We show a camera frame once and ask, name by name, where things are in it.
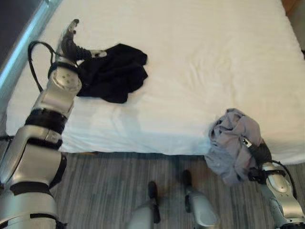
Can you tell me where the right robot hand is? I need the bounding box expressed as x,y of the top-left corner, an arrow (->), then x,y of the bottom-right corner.
241,136 -> 273,165

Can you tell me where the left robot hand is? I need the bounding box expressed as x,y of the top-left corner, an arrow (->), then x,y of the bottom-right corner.
58,19 -> 107,63

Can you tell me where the grey garment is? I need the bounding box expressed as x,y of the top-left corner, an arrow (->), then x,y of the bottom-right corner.
204,108 -> 263,187

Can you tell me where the white bed mattress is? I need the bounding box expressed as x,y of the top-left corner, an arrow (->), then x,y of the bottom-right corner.
5,0 -> 305,166

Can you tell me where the black garment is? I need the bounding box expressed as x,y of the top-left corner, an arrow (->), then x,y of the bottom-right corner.
75,43 -> 149,104

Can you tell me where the left silver robot leg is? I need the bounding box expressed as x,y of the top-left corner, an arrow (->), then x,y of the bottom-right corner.
126,181 -> 161,229

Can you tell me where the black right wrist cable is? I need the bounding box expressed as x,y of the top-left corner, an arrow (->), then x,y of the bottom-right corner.
271,160 -> 298,201

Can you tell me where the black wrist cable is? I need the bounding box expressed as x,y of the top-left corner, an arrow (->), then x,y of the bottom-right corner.
271,160 -> 298,201
27,41 -> 59,92

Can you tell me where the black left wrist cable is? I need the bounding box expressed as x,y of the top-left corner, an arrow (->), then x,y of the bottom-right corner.
27,41 -> 59,92

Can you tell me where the light blue bed frame rail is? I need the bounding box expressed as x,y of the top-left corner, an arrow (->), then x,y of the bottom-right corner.
0,0 -> 63,101

